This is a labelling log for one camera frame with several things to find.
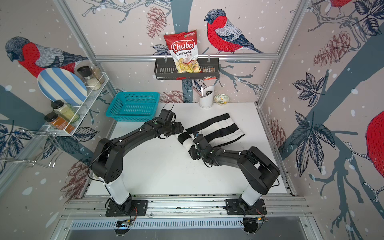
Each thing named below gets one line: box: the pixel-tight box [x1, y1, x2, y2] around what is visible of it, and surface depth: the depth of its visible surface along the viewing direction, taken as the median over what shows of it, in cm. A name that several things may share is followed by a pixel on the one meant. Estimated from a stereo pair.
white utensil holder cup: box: [199, 85, 215, 109], surface depth 117 cm
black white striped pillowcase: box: [177, 113, 245, 151], surface depth 104 cm
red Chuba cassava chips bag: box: [163, 29, 201, 73], surface depth 83 cm
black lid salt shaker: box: [77, 65, 102, 91], surface depth 83 cm
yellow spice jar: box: [50, 100, 80, 124], surface depth 67 cm
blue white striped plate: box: [37, 67, 88, 106], surface depth 73 cm
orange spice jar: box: [44, 112, 76, 134], surface depth 63 cm
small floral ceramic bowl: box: [214, 93, 230, 106], surface depth 124 cm
